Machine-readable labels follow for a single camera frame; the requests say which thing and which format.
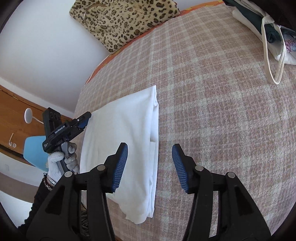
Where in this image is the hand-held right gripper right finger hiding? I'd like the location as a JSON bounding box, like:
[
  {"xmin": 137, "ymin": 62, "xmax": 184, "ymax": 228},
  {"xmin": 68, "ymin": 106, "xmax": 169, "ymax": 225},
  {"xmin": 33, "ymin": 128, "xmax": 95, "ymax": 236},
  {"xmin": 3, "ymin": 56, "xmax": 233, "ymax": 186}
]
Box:
[{"xmin": 172, "ymin": 143, "xmax": 271, "ymax": 241}]

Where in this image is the white clamp desk lamp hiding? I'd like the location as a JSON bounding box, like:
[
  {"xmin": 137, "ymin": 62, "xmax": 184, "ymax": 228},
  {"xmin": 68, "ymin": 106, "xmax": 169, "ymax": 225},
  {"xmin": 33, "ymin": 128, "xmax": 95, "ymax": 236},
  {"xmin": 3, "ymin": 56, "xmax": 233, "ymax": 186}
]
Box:
[{"xmin": 24, "ymin": 108, "xmax": 47, "ymax": 126}]

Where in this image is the white t-shirt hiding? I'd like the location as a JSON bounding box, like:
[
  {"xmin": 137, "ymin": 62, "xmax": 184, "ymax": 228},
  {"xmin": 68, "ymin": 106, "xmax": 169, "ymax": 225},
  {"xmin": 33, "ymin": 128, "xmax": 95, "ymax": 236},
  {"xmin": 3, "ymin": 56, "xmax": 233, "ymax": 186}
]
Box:
[{"xmin": 80, "ymin": 85, "xmax": 160, "ymax": 225}]

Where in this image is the wooden wardrobe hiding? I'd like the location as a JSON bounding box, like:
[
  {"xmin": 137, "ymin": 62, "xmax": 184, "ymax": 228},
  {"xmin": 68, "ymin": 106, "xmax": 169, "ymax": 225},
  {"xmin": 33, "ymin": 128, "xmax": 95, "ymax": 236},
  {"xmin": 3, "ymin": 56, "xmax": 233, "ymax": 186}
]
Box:
[{"xmin": 0, "ymin": 85, "xmax": 75, "ymax": 166}]

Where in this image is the person's left hand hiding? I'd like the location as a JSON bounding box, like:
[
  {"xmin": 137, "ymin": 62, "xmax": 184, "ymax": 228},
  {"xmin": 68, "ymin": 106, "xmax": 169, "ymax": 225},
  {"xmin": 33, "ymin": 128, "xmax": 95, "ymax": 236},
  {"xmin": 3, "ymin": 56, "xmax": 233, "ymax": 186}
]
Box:
[{"xmin": 47, "ymin": 142, "xmax": 80, "ymax": 184}]

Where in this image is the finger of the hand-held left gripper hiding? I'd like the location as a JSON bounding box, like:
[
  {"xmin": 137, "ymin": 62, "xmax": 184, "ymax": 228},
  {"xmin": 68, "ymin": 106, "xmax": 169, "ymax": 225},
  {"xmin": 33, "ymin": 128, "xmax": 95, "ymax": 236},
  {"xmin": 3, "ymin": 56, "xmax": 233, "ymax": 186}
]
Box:
[
  {"xmin": 70, "ymin": 111, "xmax": 92, "ymax": 124},
  {"xmin": 69, "ymin": 121, "xmax": 89, "ymax": 141}
]

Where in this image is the beaded bracelet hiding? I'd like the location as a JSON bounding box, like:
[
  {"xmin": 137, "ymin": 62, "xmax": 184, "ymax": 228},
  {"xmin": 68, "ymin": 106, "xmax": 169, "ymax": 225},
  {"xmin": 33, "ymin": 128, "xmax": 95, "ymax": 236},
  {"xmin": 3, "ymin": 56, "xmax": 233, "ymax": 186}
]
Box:
[{"xmin": 42, "ymin": 173, "xmax": 57, "ymax": 192}]

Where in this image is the white tote bag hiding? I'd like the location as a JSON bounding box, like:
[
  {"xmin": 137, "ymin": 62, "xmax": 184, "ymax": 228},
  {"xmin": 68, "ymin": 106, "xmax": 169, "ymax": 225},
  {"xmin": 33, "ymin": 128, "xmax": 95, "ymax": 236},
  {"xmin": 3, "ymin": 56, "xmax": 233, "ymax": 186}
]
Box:
[{"xmin": 232, "ymin": 9, "xmax": 296, "ymax": 85}]

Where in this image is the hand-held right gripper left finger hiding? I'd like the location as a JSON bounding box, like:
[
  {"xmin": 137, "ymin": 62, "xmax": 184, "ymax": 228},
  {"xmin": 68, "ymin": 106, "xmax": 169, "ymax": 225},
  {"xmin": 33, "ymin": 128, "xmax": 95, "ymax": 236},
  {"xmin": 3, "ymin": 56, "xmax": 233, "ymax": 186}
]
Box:
[{"xmin": 26, "ymin": 142, "xmax": 129, "ymax": 241}]

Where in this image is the person's left forearm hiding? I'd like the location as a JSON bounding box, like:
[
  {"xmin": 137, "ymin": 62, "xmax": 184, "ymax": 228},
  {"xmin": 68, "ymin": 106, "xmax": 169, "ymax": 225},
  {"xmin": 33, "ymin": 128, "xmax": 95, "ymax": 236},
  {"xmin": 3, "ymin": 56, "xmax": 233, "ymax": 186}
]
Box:
[{"xmin": 18, "ymin": 173, "xmax": 57, "ymax": 235}]

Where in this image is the leopard print cushion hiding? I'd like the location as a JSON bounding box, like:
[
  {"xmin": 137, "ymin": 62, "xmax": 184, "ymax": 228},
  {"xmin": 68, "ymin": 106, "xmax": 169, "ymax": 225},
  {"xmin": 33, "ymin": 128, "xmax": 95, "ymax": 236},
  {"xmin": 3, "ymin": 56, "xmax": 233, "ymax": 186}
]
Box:
[{"xmin": 69, "ymin": 0, "xmax": 181, "ymax": 54}]

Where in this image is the plaid blanket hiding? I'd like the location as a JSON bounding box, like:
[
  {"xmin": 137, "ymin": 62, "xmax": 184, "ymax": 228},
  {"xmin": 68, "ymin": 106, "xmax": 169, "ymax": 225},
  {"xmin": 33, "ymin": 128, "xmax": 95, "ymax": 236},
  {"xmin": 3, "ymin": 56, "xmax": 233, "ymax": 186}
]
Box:
[{"xmin": 74, "ymin": 5, "xmax": 296, "ymax": 241}]

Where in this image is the orange bedsheet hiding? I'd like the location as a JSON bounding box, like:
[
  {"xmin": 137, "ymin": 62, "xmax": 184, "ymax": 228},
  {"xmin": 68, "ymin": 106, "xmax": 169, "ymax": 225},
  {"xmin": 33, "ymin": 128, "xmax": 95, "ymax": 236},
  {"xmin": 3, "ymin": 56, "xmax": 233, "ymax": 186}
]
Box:
[{"xmin": 85, "ymin": 0, "xmax": 228, "ymax": 85}]

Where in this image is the light blue chair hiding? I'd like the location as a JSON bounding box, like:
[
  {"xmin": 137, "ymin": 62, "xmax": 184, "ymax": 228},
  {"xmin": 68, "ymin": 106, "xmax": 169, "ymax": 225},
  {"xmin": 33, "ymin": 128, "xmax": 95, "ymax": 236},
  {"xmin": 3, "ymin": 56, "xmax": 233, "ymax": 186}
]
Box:
[{"xmin": 23, "ymin": 136, "xmax": 50, "ymax": 168}]

